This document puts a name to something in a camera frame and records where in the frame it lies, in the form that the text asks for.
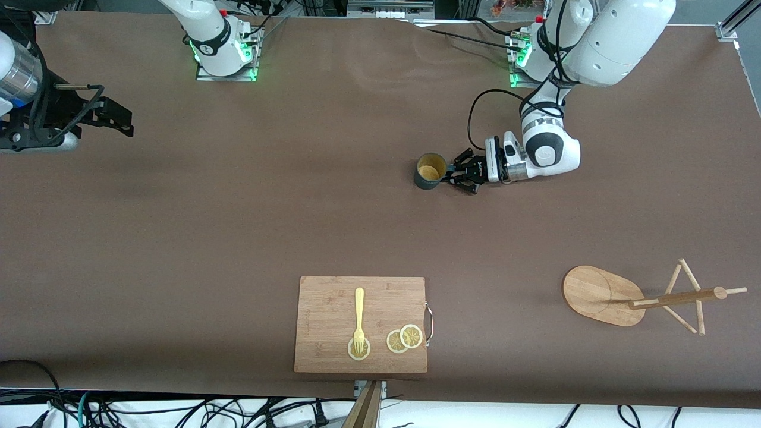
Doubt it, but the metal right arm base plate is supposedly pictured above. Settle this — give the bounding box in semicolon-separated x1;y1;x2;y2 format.
196;24;259;82

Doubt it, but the teal ribbed cup yellow inside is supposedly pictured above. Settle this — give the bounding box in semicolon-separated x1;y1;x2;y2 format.
414;153;448;191

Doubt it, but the colourful snack packet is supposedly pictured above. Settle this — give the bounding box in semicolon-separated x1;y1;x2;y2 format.
490;0;551;16

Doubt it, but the aluminium frame profile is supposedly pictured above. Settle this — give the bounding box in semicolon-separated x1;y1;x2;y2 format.
715;0;761;42

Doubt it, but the wooden cutting board metal handle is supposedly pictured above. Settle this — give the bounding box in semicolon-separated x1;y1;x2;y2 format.
294;276;434;375

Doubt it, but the long black table cable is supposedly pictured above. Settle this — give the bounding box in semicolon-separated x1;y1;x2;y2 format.
416;18;530;60

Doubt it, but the wooden strip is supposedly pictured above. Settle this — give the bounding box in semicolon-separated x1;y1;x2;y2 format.
344;382;382;428

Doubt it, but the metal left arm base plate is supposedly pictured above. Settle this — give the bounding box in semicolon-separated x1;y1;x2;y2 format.
509;30;539;90

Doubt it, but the black cable tangle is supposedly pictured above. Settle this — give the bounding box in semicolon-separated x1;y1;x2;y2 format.
89;395;357;428

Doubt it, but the grey power strip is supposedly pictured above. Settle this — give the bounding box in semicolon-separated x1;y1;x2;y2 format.
348;0;435;18

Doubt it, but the teal cable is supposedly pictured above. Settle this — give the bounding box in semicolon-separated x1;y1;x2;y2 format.
76;391;96;428

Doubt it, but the wooden mug rack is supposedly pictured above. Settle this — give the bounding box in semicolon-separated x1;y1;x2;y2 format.
562;258;749;336

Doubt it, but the thick black looped cable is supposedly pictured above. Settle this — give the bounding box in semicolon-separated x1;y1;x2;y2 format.
0;360;63;428

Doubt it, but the yellow plastic fork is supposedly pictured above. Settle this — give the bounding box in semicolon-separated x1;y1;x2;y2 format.
353;288;366;353

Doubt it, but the short black table cable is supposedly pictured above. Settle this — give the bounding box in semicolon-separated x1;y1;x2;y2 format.
473;17;524;37

